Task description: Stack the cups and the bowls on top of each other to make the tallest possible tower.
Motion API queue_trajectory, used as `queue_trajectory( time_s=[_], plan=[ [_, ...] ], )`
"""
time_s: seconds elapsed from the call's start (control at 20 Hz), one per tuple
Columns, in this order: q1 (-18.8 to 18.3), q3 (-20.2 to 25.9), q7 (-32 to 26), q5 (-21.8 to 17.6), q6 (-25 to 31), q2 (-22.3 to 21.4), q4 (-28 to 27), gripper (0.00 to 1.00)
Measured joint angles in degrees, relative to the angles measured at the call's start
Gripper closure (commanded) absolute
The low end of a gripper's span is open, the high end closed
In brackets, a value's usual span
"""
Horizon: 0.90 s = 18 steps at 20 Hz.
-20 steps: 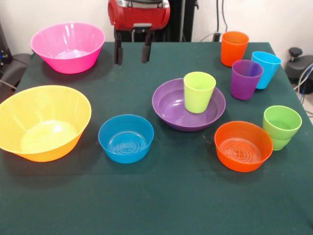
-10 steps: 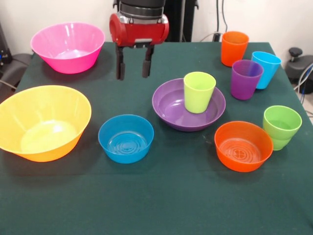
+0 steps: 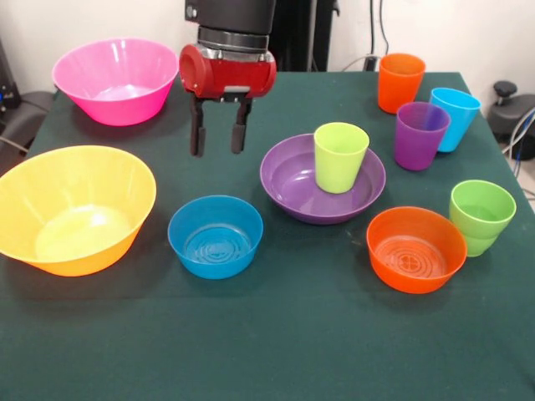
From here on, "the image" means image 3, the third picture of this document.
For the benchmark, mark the black equipment with knob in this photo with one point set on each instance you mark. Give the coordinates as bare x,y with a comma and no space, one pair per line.
512,113

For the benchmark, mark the lime yellow cup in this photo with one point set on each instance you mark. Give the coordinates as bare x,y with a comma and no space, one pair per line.
338,167

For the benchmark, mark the small orange bowl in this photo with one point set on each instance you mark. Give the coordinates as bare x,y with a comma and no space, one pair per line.
414,282

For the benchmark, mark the purple bowl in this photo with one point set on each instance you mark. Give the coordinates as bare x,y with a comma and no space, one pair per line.
292,196

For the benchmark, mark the large orange yellow bowl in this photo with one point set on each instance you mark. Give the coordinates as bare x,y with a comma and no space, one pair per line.
62,179

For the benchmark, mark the dark green tablecloth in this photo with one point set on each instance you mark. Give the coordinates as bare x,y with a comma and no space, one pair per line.
292,334

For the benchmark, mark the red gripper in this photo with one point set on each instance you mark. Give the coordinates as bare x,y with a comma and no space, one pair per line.
230,77

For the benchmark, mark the green cup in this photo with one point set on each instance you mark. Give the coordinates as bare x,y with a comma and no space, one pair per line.
482,200
480,246

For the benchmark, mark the purple cup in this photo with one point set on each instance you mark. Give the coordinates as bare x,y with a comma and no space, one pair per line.
418,150

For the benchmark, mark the orange cup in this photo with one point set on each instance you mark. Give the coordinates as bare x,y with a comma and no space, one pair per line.
397,89

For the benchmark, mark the blue cup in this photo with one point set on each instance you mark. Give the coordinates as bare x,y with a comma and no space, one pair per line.
457,121

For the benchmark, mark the large pink bowl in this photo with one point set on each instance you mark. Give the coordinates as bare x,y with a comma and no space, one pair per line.
83,71

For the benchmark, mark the black power adapter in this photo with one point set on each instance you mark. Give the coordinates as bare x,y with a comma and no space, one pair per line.
370,62

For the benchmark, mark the small blue bowl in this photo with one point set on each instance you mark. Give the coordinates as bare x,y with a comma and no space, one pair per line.
215,267

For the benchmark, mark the black computer tower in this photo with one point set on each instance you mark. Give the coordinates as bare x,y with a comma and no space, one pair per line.
6,83

